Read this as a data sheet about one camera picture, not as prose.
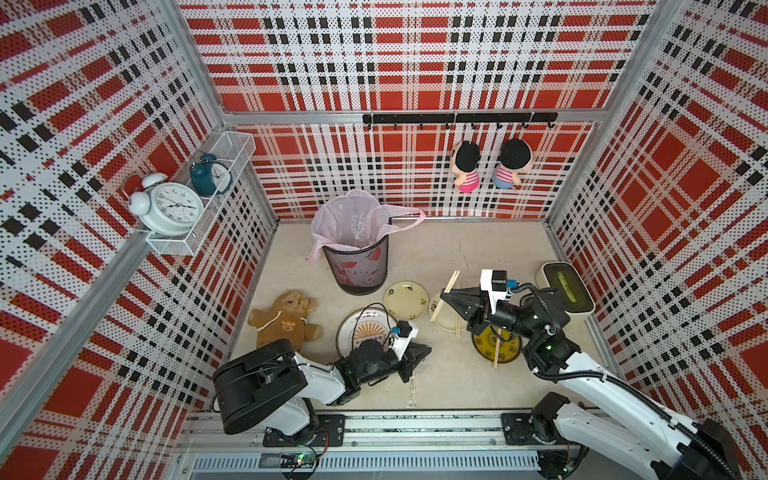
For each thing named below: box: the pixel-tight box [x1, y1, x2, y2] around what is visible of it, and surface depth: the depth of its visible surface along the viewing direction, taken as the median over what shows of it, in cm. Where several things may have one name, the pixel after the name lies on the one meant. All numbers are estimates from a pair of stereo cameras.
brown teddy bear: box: [248, 290, 324, 354], surface depth 88 cm
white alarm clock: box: [123, 172, 204, 237], surface depth 63 cm
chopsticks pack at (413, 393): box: [406, 375, 417, 408], surface depth 80 cm
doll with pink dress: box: [450, 140, 481, 194], surface depth 98 cm
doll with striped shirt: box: [493, 139, 532, 190], surface depth 98 cm
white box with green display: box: [536, 261, 596, 331], surface depth 95 cm
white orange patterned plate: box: [336, 308, 397, 356], surface depth 93 cm
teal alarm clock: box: [190, 153, 233, 197], surface depth 73 cm
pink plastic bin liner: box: [306, 189, 426, 263], surface depth 92 cm
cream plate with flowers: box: [383, 280, 430, 321], surface depth 100 cm
